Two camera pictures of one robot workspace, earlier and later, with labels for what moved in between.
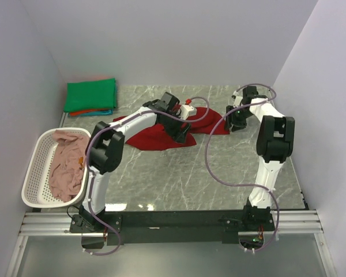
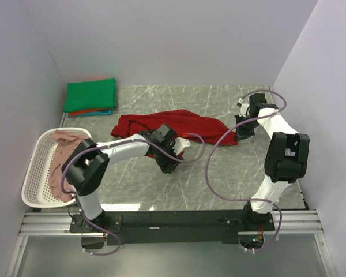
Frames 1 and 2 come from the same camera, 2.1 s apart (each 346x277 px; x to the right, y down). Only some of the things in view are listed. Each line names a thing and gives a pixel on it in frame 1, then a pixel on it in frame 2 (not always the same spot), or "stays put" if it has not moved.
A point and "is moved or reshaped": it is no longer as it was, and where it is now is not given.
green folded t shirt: [90, 95] stays put
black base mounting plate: [173, 228] stays put
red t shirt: [203, 121] is moved or reshaped
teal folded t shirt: [102, 112] stays put
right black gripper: [230, 119] to [241, 134]
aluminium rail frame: [289, 222] stays put
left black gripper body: [172, 126] to [161, 156]
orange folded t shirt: [78, 112] stays put
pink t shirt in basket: [67, 168] stays put
